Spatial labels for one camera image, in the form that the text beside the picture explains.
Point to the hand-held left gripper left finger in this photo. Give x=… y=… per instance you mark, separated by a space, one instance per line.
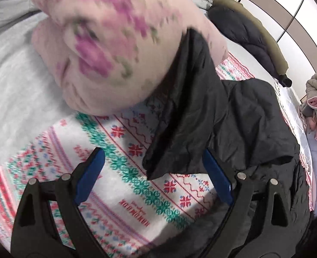
x=89 y=176

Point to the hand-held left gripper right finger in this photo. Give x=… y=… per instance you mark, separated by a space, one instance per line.
x=217 y=174

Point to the black puffer jacket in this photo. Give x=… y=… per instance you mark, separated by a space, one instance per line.
x=244 y=118

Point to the patterned knit-print blanket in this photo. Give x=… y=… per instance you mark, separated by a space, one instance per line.
x=137 y=174

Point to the white quilted sheet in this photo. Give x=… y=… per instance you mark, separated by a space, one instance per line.
x=293 y=113

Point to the light grey bed sheet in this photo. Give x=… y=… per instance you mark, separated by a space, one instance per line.
x=18 y=91

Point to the pink floral fleece blanket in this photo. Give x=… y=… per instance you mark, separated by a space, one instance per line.
x=104 y=45

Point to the dark jacket with fur trim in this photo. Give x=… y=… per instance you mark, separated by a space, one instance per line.
x=249 y=32

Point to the sliding-door wardrobe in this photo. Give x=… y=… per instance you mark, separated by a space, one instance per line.
x=290 y=13

